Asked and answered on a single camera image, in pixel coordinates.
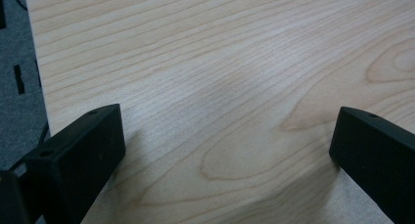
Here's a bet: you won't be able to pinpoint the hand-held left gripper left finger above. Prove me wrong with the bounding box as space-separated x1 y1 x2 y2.
23 103 127 224

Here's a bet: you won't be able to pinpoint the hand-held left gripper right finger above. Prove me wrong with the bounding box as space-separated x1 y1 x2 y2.
328 106 415 224

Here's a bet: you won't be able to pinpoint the black floor tape strip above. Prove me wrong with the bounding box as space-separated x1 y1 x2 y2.
13 64 26 96

